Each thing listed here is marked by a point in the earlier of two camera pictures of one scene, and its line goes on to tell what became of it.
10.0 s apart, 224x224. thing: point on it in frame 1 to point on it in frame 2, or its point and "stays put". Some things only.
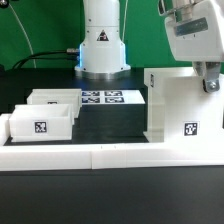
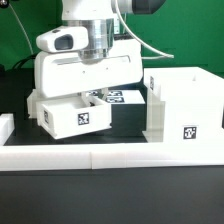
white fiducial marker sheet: [109, 97] stays put
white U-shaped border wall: [20, 158] stays put
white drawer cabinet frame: [180, 110] stays put
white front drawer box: [41, 123] to [66, 117]
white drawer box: [59, 96] to [32, 104]
